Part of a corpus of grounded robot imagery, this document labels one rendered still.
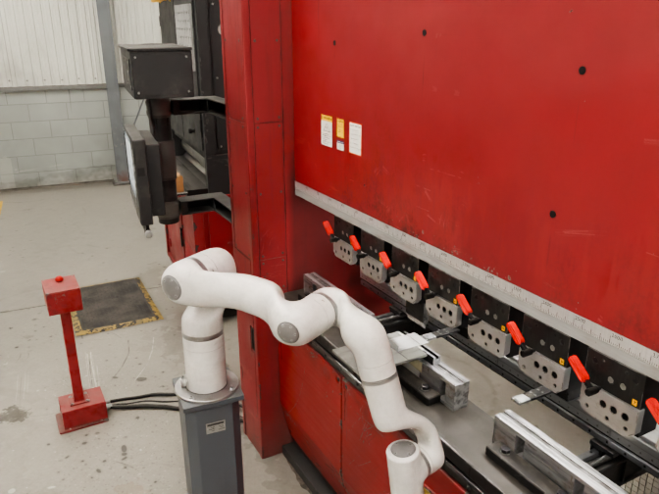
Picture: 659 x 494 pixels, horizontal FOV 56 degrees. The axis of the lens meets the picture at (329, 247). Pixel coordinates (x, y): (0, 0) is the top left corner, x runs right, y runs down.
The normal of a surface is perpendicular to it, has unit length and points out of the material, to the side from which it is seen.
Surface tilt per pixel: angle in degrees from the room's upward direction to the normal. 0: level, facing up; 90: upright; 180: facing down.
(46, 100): 90
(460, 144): 90
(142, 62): 90
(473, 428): 0
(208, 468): 90
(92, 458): 0
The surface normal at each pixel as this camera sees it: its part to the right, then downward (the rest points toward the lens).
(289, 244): 0.48, 0.30
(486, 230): -0.87, 0.17
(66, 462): 0.00, -0.94
